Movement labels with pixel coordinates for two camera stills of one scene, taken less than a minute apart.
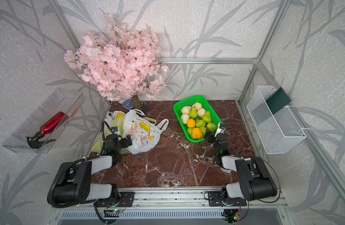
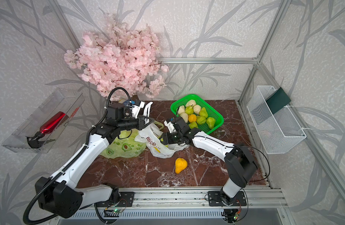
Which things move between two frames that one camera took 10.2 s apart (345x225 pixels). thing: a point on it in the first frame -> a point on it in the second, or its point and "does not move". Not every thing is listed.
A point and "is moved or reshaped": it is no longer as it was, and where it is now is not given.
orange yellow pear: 197,133 is moved or reshaped
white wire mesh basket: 274,132 does not move
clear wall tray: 38,133 does not move
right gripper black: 212,136 -> 165,138
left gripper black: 126,144 -> 140,122
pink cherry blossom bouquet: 120,62 does not move
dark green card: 278,100 does not move
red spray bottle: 48,126 does not move
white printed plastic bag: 145,134 is moved or reshaped
